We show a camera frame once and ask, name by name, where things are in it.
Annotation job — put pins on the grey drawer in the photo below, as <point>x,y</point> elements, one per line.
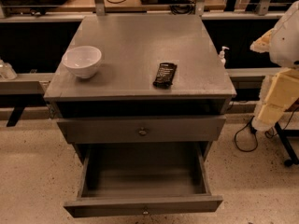
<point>143,179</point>
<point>141,129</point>

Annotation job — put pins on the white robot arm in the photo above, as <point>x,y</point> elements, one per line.
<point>280,91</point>

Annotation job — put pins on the grey wooden drawer cabinet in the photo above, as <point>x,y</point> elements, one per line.
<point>133,47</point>

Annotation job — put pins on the grey top drawer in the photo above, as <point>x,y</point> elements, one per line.
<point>141,129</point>

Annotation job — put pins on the black snack packet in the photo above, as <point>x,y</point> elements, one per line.
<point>165,75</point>

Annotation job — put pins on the white ceramic bowl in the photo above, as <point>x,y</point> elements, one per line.
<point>82,61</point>

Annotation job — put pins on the white pump dispenser bottle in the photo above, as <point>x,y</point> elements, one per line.
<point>222,54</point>

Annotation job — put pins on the black wheeled stand leg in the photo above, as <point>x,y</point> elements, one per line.
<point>284,137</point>

